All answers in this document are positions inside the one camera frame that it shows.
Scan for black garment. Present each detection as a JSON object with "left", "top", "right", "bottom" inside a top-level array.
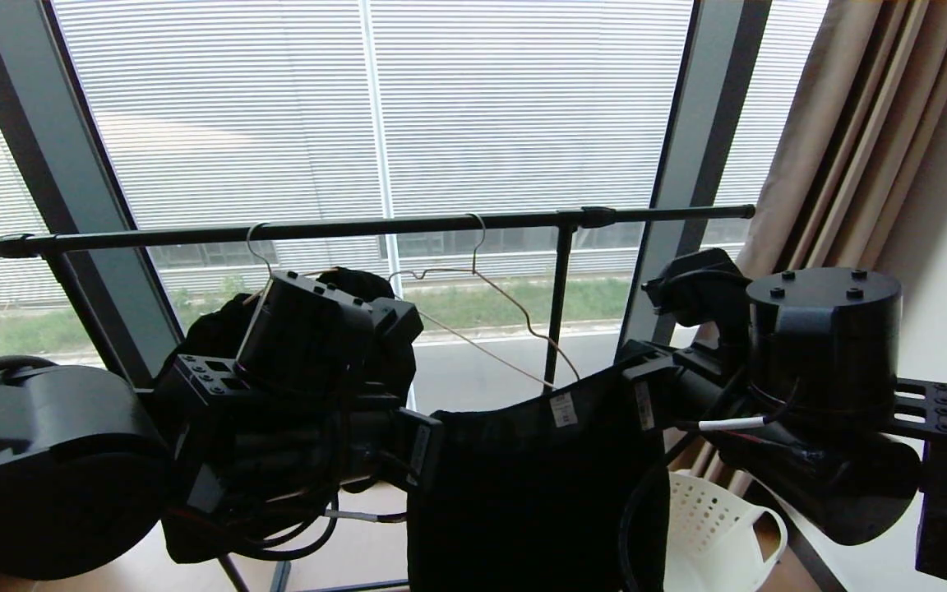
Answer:
[{"left": 408, "top": 362, "right": 672, "bottom": 592}]

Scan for black clothes rack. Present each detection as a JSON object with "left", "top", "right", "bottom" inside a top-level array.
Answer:
[{"left": 0, "top": 206, "right": 756, "bottom": 592}]

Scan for white laundry basket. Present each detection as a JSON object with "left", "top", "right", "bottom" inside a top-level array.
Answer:
[{"left": 667, "top": 469, "right": 788, "bottom": 592}]

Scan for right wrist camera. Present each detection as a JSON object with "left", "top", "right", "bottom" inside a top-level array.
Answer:
[{"left": 642, "top": 249, "right": 752, "bottom": 350}]

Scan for window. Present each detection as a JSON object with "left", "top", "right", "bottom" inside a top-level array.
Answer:
[{"left": 0, "top": 0, "right": 832, "bottom": 461}]

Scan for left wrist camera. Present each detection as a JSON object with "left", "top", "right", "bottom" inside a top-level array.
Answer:
[{"left": 371, "top": 298, "right": 425, "bottom": 350}]

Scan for pink clothes hanger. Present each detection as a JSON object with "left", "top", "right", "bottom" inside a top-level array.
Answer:
[
  {"left": 245, "top": 222, "right": 277, "bottom": 305},
  {"left": 387, "top": 214, "right": 581, "bottom": 389}
]

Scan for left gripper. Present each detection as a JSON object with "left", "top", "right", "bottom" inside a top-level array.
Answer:
[{"left": 342, "top": 407, "right": 446, "bottom": 494}]

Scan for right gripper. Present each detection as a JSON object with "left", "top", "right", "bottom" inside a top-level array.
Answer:
[{"left": 621, "top": 341, "right": 922, "bottom": 546}]

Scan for black shorts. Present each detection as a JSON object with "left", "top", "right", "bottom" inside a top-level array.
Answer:
[{"left": 153, "top": 267, "right": 418, "bottom": 564}]

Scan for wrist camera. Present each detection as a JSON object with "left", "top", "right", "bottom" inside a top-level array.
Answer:
[
  {"left": 371, "top": 298, "right": 425, "bottom": 350},
  {"left": 642, "top": 249, "right": 752, "bottom": 350}
]

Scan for brown curtain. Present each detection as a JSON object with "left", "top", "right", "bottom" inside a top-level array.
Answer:
[{"left": 691, "top": 0, "right": 947, "bottom": 494}]

